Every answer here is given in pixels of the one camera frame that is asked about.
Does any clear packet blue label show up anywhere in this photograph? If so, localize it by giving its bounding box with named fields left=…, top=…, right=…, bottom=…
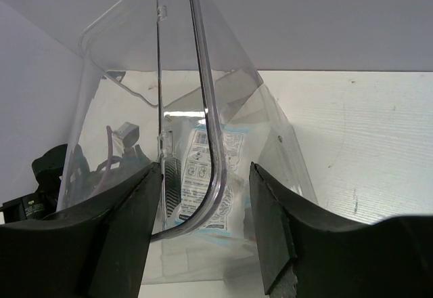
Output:
left=166, top=125, right=250, bottom=239

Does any clear acrylic makeup organizer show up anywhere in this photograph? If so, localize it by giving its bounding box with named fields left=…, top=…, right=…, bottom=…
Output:
left=60, top=0, right=317, bottom=284

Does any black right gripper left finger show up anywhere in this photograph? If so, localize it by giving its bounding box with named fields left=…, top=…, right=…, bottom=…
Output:
left=1, top=163, right=160, bottom=297

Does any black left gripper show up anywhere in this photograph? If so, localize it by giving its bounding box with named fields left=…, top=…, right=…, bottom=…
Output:
left=1, top=144, right=149, bottom=224

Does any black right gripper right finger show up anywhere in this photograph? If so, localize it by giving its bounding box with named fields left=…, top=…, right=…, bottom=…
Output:
left=249, top=163, right=432, bottom=297

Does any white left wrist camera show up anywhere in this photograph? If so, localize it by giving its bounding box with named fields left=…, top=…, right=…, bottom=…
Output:
left=113, top=122, right=140, bottom=150

